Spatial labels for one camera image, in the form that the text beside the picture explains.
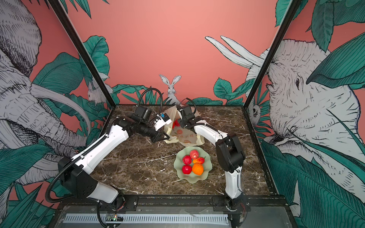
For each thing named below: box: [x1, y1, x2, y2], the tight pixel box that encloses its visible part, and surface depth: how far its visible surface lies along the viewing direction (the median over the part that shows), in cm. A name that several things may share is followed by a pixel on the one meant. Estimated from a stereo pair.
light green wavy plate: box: [173, 146, 213, 184], surface depth 86 cm
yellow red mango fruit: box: [192, 156, 206, 165], surface depth 88 cm
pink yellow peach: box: [189, 149, 200, 160], surface depth 87 cm
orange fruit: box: [192, 162, 204, 176], surface depth 83 cm
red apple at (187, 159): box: [182, 154, 192, 166], surface depth 86 cm
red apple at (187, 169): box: [182, 164, 193, 175], surface depth 84 cm
